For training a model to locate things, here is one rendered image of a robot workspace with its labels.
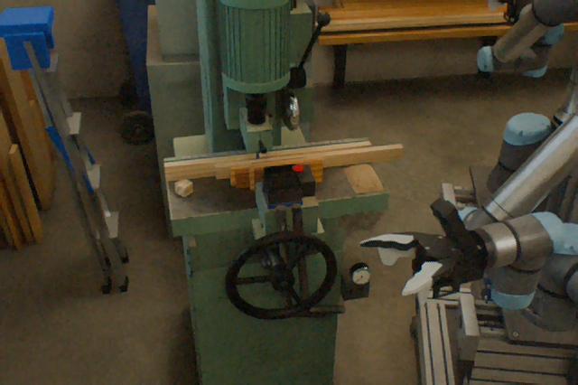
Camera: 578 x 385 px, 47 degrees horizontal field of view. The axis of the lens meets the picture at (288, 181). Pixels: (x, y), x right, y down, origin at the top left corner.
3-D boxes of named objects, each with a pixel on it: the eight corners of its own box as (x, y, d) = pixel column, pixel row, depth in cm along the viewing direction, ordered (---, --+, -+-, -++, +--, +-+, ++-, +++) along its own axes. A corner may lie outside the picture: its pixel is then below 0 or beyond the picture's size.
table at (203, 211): (174, 261, 166) (172, 243, 162) (166, 192, 190) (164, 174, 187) (400, 230, 177) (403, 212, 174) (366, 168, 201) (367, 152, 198)
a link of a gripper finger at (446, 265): (440, 287, 103) (461, 260, 109) (441, 279, 102) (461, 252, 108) (412, 278, 105) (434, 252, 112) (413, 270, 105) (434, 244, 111)
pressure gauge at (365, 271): (350, 290, 190) (352, 269, 186) (346, 282, 193) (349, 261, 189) (370, 287, 192) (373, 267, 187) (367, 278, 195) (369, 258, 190)
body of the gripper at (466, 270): (430, 301, 110) (491, 284, 113) (433, 258, 106) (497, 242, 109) (407, 276, 116) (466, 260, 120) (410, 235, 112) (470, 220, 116)
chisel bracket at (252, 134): (247, 159, 178) (247, 132, 173) (239, 133, 190) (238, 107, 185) (274, 155, 180) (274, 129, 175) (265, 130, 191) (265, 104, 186)
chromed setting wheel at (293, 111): (290, 139, 192) (291, 102, 185) (281, 118, 202) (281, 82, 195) (300, 138, 193) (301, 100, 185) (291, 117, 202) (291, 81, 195)
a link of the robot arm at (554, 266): (563, 255, 158) (578, 210, 150) (602, 293, 148) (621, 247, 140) (521, 266, 155) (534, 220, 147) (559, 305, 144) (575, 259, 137)
